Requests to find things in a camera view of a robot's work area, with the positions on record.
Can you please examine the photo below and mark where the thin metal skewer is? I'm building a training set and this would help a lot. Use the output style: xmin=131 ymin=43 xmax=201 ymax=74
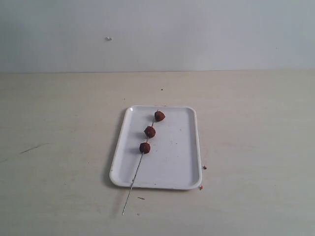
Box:
xmin=122 ymin=109 xmax=159 ymax=216

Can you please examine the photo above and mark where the white rectangular tray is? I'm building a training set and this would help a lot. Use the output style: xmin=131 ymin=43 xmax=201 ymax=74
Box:
xmin=109 ymin=105 xmax=202 ymax=190

